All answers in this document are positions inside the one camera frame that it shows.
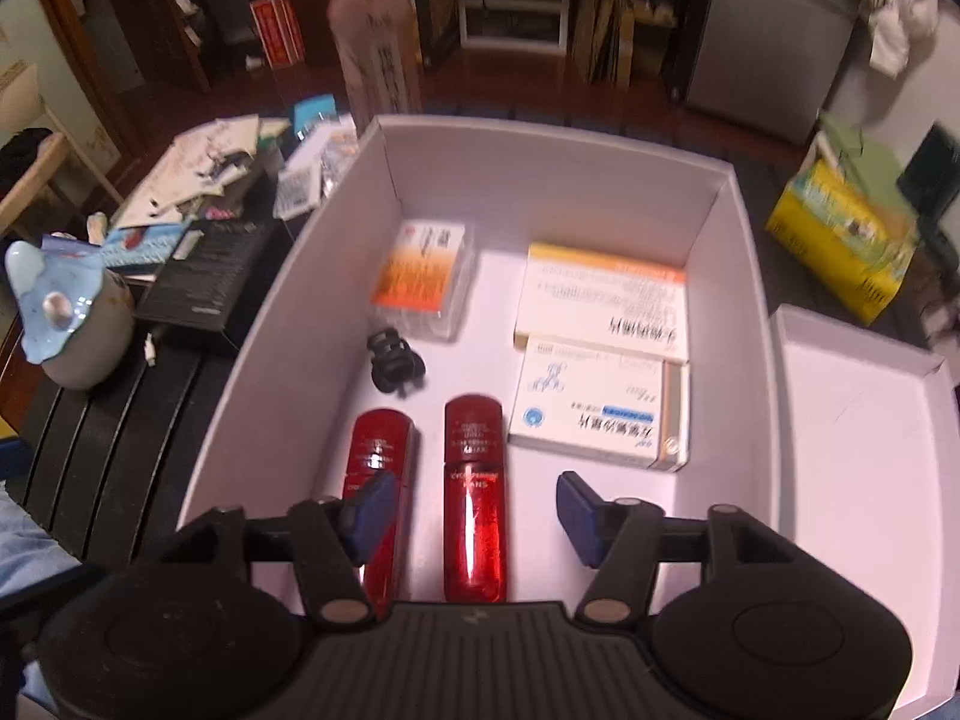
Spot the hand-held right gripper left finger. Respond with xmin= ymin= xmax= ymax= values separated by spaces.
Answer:
xmin=157 ymin=469 xmax=400 ymax=632

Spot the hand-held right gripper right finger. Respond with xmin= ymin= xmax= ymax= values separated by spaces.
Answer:
xmin=555 ymin=469 xmax=796 ymax=627

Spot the red cosmetic bottle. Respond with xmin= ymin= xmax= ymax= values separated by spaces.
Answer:
xmin=341 ymin=409 xmax=417 ymax=620
xmin=442 ymin=394 xmax=509 ymax=605

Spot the white cardboard storage box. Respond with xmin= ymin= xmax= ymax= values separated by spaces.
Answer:
xmin=174 ymin=114 xmax=790 ymax=608

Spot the white cardboard box lid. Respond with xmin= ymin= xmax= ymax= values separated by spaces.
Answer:
xmin=769 ymin=304 xmax=960 ymax=720

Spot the black slatted desktop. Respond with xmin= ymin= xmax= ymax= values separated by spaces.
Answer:
xmin=0 ymin=120 xmax=960 ymax=586

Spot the white blue medicine box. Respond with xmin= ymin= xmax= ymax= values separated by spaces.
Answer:
xmin=506 ymin=336 xmax=691 ymax=472

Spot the black hair claw clip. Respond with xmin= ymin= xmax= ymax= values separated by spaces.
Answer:
xmin=364 ymin=326 xmax=428 ymax=397

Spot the white yellow medicine box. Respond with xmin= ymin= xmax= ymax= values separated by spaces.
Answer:
xmin=512 ymin=241 xmax=691 ymax=365

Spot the orange medicine box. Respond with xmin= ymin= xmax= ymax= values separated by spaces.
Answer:
xmin=371 ymin=219 xmax=477 ymax=342

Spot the black rectangular box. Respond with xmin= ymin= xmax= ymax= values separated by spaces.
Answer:
xmin=135 ymin=219 xmax=275 ymax=353

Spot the pile of small printed packets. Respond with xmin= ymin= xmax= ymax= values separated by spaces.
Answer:
xmin=274 ymin=116 xmax=361 ymax=222

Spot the blue white printed booklet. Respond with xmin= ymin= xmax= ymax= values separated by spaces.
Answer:
xmin=97 ymin=221 xmax=196 ymax=267

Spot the light blue blanket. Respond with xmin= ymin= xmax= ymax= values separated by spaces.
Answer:
xmin=0 ymin=491 xmax=98 ymax=720

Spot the yellow panda tissue pack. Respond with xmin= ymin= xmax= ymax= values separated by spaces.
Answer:
xmin=765 ymin=161 xmax=920 ymax=327

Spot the blue mountain-shaped humidifier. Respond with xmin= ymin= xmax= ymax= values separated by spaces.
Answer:
xmin=4 ymin=234 xmax=137 ymax=391

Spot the teal card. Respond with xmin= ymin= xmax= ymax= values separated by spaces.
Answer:
xmin=292 ymin=96 xmax=338 ymax=137

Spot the green folding table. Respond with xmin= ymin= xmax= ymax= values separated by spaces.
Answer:
xmin=814 ymin=112 xmax=912 ymax=188

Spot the beige chair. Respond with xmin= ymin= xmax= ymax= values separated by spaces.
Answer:
xmin=0 ymin=127 xmax=125 ymax=241

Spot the red printed box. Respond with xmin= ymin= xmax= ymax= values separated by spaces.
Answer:
xmin=251 ymin=0 xmax=305 ymax=70

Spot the black bookshelf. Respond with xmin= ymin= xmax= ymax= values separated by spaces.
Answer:
xmin=570 ymin=0 xmax=721 ymax=102

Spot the grey cabinet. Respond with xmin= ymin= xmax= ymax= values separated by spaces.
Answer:
xmin=686 ymin=0 xmax=863 ymax=147

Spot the white hanging cloth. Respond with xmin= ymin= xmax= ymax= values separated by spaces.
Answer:
xmin=832 ymin=0 xmax=942 ymax=77

